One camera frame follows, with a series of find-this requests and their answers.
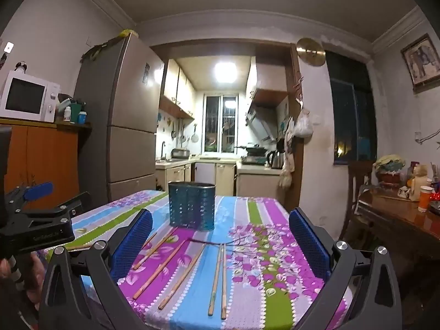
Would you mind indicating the orange wooden cabinet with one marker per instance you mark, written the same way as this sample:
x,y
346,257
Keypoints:
x,y
44,165

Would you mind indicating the steel countertop cooker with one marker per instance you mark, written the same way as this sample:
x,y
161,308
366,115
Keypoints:
x,y
180,153

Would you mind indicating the cabinet above range hood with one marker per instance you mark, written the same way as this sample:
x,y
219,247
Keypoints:
x,y
270,79

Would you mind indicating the dark room window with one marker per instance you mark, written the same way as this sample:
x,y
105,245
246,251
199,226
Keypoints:
x,y
350,110

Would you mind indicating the gas stove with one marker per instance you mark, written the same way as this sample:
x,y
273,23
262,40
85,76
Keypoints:
x,y
252,161

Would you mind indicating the blue lidded jar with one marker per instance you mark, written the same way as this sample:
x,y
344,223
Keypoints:
x,y
81,117

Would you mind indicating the steel electric kettle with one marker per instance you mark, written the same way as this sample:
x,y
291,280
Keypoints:
x,y
275,159

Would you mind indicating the round golden wall plate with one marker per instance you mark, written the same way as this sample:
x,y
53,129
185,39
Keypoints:
x,y
311,51

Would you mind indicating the grey refrigerator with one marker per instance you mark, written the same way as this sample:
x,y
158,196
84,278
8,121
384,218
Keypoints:
x,y
120,117

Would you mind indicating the orange cup with white lid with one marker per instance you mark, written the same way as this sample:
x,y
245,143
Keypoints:
x,y
425,198

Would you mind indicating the white hanging plastic bag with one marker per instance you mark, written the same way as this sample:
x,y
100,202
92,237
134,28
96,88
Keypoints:
x,y
302,126

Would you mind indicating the blue perforated utensil holder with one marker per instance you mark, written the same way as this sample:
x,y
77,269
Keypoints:
x,y
191,206

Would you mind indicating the cream kitchen base cabinets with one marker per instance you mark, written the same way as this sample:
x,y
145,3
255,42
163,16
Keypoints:
x,y
220,177

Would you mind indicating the hanging round strainer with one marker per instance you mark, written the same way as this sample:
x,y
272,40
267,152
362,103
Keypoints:
x,y
195,137

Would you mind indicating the flowerpot with cloth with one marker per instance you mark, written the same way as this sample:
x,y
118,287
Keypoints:
x,y
390,172

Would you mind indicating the barred kitchen window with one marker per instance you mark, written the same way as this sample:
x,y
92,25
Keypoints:
x,y
220,123

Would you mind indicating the white plastic bottle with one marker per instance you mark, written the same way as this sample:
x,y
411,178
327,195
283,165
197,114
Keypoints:
x,y
67,114

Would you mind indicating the kitchen faucet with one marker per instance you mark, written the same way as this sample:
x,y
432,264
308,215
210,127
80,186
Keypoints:
x,y
163,149

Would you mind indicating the person's left hand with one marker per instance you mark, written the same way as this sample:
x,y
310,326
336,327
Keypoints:
x,y
34,275

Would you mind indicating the steel range hood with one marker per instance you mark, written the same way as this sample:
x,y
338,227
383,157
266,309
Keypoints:
x,y
262,123

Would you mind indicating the framed wall picture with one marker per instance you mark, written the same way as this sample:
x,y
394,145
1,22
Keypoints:
x,y
421,63

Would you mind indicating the white microwave oven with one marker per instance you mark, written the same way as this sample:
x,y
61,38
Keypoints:
x,y
25,98

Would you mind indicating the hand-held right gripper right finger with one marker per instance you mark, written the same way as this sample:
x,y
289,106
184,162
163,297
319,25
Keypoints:
x,y
309,244

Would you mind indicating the beige figurine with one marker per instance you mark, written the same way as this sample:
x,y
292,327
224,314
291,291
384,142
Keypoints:
x,y
417,183

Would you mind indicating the clutter on refrigerator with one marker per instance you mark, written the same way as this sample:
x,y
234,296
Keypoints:
x,y
103,46

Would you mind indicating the cream wall cabinets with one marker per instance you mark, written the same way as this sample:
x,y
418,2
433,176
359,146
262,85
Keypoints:
x,y
177,89

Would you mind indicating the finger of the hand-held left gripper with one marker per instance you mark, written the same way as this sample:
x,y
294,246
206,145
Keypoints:
x,y
65,208
37,190

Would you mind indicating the black wok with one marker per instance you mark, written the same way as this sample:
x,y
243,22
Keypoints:
x,y
256,150

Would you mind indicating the cream hanging cloth bag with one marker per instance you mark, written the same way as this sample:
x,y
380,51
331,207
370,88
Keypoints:
x,y
287,172

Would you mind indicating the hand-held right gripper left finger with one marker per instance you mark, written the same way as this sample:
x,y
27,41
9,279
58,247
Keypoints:
x,y
132,244

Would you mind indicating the brown wooden side table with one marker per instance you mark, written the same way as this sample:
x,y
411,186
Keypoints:
x,y
395,220

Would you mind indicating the square ceiling light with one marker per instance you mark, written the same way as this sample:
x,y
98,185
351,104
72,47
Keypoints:
x,y
225,72

